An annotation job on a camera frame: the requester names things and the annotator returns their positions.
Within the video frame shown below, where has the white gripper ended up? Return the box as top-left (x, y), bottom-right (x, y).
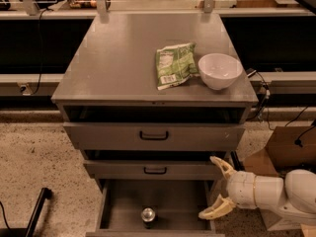
top-left (198, 156), bottom-right (257, 220)

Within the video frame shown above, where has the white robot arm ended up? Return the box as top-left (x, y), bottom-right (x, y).
top-left (198, 156), bottom-right (316, 226)

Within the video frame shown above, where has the bottom grey drawer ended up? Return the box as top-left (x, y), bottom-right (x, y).
top-left (85, 180), bottom-right (225, 237)

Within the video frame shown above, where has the grey drawer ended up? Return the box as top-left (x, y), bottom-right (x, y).
top-left (85, 180), bottom-right (225, 237)
top-left (84, 150), bottom-right (226, 180)
top-left (64, 105), bottom-right (245, 151)

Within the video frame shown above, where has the grey metal drawer cabinet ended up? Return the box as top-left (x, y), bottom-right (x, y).
top-left (50, 11), bottom-right (260, 237)

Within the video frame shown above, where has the middle grey drawer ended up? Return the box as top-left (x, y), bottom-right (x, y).
top-left (84, 150), bottom-right (226, 180)

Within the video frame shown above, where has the top grey drawer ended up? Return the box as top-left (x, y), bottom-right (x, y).
top-left (64, 105), bottom-right (245, 151)

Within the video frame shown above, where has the black bar beside cabinet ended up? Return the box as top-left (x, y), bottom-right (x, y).
top-left (230, 151), bottom-right (244, 171)

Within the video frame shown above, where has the cardboard box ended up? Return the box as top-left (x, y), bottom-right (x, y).
top-left (242, 125), bottom-right (316, 237)

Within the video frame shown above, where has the white bowl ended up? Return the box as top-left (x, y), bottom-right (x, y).
top-left (197, 53), bottom-right (243, 90)

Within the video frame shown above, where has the green chip bag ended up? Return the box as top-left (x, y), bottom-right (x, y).
top-left (155, 42), bottom-right (199, 90)

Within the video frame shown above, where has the black stand leg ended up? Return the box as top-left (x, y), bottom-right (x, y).
top-left (0, 187), bottom-right (53, 237)

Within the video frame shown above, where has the black cable bundle right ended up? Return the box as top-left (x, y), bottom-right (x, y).
top-left (245, 67), bottom-right (272, 121)

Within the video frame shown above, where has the black power cable left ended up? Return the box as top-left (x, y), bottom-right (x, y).
top-left (31, 7), bottom-right (53, 96)

